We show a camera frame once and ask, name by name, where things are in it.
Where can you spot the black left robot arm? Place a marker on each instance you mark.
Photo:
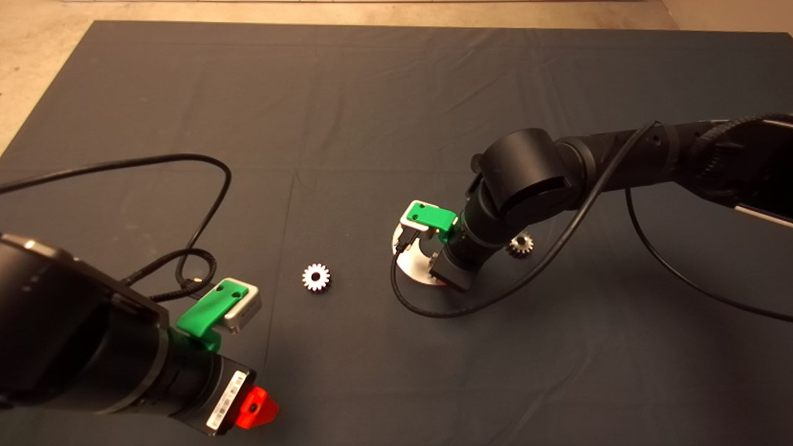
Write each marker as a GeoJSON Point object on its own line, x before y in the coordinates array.
{"type": "Point", "coordinates": [62, 328]}

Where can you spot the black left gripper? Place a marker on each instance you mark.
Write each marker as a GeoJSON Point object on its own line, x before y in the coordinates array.
{"type": "Point", "coordinates": [202, 390]}

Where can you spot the bright steel planetary gear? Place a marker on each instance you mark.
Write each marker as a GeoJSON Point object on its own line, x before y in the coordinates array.
{"type": "Point", "coordinates": [316, 272]}

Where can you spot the green right camera mount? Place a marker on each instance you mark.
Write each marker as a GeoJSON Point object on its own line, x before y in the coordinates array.
{"type": "Point", "coordinates": [433, 218]}

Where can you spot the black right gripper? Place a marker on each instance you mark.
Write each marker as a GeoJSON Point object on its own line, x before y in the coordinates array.
{"type": "Point", "coordinates": [468, 254]}

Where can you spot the round metal carrier plate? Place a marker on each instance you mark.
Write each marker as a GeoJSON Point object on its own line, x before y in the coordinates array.
{"type": "Point", "coordinates": [412, 266]}

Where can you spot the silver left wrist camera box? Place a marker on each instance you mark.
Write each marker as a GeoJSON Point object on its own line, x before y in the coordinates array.
{"type": "Point", "coordinates": [246, 313]}

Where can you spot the green left camera mount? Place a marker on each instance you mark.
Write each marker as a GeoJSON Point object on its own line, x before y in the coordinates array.
{"type": "Point", "coordinates": [212, 310]}

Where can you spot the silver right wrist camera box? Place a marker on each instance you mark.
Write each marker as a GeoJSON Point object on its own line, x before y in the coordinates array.
{"type": "Point", "coordinates": [406, 218]}

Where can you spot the dark steel planetary gear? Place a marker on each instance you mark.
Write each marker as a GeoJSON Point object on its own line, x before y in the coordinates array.
{"type": "Point", "coordinates": [521, 249]}

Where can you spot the dark grey table cloth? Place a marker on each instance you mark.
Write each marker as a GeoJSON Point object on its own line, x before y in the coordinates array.
{"type": "Point", "coordinates": [372, 124]}

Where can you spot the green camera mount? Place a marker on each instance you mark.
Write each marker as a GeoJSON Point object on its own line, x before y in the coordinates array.
{"type": "Point", "coordinates": [212, 310]}
{"type": "Point", "coordinates": [433, 218]}

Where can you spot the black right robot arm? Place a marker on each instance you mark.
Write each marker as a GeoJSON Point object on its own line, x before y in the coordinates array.
{"type": "Point", "coordinates": [526, 167]}

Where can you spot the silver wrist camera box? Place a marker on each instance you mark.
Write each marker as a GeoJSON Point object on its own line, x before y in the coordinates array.
{"type": "Point", "coordinates": [246, 313]}
{"type": "Point", "coordinates": [406, 218]}

